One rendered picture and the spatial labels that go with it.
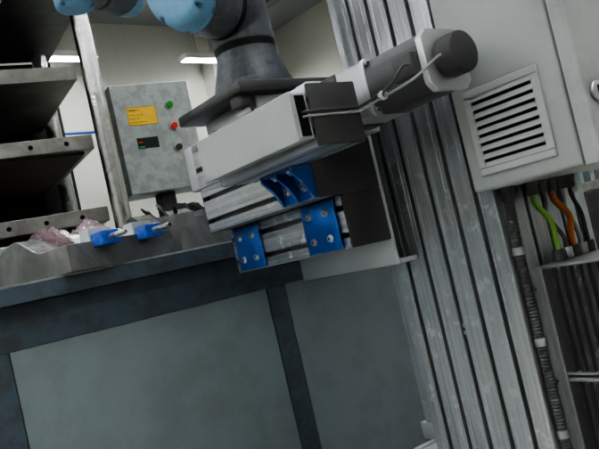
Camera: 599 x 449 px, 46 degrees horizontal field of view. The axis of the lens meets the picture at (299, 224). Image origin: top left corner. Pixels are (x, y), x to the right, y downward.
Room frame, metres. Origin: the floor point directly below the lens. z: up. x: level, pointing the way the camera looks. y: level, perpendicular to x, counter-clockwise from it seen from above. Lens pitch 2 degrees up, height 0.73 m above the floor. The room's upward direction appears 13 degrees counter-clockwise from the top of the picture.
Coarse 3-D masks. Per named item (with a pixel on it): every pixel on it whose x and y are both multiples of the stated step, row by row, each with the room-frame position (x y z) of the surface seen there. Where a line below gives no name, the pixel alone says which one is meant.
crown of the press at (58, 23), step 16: (16, 0) 2.39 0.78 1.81; (32, 0) 2.41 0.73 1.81; (48, 0) 2.44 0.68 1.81; (0, 16) 2.48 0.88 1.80; (16, 16) 2.51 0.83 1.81; (32, 16) 2.54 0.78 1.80; (48, 16) 2.58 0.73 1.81; (64, 16) 2.61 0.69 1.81; (0, 32) 2.62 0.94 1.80; (16, 32) 2.66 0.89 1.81; (32, 32) 2.69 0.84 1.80; (48, 32) 2.73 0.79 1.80; (64, 32) 2.77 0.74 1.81; (0, 48) 2.78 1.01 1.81; (16, 48) 2.81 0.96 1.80; (32, 48) 2.85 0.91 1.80; (48, 48) 2.89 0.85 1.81
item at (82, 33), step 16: (80, 16) 2.32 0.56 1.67; (80, 32) 2.32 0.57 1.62; (80, 48) 2.32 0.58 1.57; (32, 64) 2.91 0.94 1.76; (80, 64) 2.33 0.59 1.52; (96, 64) 2.33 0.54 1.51; (96, 80) 2.32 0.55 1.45; (96, 96) 2.32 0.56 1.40; (96, 112) 2.32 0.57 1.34; (48, 128) 2.90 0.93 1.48; (96, 128) 2.32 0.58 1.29; (112, 144) 2.33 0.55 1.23; (112, 160) 2.32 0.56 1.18; (112, 176) 2.32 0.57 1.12; (64, 192) 2.90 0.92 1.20; (112, 192) 2.32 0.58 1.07; (64, 208) 2.91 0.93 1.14; (112, 208) 2.33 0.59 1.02; (128, 208) 2.34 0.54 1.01
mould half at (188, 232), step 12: (144, 216) 1.90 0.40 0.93; (168, 216) 1.66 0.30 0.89; (180, 216) 1.63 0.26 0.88; (192, 216) 1.65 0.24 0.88; (204, 216) 1.66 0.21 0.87; (168, 228) 1.68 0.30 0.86; (180, 228) 1.63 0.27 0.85; (192, 228) 1.64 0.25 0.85; (204, 228) 1.66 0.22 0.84; (180, 240) 1.63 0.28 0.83; (192, 240) 1.64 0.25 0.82; (204, 240) 1.65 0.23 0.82; (216, 240) 1.67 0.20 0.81; (228, 240) 1.69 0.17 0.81
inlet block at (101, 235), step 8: (80, 232) 1.45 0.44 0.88; (88, 232) 1.44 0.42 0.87; (96, 232) 1.45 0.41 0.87; (104, 232) 1.42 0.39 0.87; (112, 232) 1.43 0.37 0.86; (120, 232) 1.39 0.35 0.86; (80, 240) 1.46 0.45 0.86; (88, 240) 1.44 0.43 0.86; (96, 240) 1.42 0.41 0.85; (104, 240) 1.42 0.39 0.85; (112, 240) 1.43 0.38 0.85
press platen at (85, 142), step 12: (0, 144) 2.22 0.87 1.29; (12, 144) 2.23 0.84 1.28; (24, 144) 2.25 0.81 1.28; (36, 144) 2.27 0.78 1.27; (48, 144) 2.29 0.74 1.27; (60, 144) 2.31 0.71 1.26; (72, 144) 2.33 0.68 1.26; (84, 144) 2.35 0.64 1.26; (0, 156) 2.21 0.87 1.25; (12, 156) 2.23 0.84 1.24; (24, 156) 2.25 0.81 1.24; (36, 156) 2.29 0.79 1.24; (84, 156) 2.46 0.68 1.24; (72, 168) 2.63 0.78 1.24; (60, 180) 2.81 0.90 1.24
